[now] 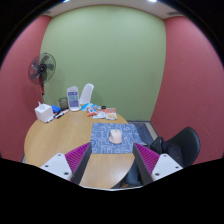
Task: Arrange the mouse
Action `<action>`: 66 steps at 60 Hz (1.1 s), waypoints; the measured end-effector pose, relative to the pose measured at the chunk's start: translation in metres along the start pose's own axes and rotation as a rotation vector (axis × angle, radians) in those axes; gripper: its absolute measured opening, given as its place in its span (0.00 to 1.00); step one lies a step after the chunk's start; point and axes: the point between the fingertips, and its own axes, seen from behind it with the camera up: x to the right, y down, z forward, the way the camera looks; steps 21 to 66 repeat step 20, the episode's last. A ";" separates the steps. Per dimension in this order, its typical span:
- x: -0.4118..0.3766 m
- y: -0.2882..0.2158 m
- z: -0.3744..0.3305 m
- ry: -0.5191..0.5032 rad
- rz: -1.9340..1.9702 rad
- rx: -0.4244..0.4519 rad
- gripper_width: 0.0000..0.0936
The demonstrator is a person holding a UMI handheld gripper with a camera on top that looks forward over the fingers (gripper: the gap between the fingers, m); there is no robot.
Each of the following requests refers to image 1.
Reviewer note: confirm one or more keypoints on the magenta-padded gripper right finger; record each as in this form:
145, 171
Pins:
146, 157

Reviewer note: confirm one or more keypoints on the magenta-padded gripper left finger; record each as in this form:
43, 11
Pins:
77, 157

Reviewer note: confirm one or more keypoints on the beige computer mouse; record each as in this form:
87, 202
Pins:
115, 137

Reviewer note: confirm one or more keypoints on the blue patterned mouse pad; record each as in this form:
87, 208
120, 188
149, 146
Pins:
100, 136

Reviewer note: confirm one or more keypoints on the black office chair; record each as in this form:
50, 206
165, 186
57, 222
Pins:
188, 143

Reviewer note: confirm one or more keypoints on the white marker with red cap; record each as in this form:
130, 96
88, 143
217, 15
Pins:
51, 119
62, 113

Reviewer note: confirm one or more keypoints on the white snack packet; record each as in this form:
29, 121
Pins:
99, 115

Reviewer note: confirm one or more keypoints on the orange snack packet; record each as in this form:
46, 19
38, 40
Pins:
92, 111

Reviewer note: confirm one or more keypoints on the blue snack packet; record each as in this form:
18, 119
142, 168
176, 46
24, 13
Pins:
86, 106

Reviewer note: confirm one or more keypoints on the blue whiteboard eraser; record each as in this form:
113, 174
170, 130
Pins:
56, 109

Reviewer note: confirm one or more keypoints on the white tissue box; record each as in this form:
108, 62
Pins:
44, 114

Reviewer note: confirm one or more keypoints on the red-topped snack packet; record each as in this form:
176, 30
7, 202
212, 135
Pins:
111, 114

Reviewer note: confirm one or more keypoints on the black mesh pen cup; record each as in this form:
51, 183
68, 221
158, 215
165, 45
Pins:
63, 104

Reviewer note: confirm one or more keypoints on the white plastic chair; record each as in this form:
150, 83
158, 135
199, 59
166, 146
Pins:
87, 93

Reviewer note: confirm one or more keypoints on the red standing fan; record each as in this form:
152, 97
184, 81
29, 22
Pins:
42, 68

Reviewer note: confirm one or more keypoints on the ceiling light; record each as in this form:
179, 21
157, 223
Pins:
65, 0
152, 0

